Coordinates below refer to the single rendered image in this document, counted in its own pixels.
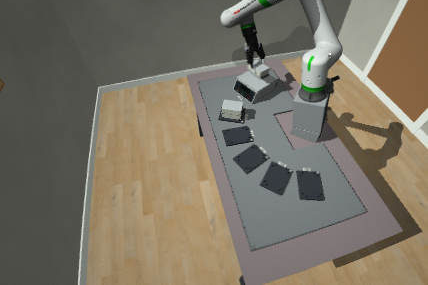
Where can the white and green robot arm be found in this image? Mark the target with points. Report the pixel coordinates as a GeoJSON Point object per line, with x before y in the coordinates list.
{"type": "Point", "coordinates": [316, 62]}

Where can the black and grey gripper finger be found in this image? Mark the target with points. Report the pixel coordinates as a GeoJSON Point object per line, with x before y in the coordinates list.
{"type": "Point", "coordinates": [250, 56]}
{"type": "Point", "coordinates": [260, 53]}

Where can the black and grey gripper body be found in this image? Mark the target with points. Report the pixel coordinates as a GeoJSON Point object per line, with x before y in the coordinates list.
{"type": "Point", "coordinates": [250, 40]}

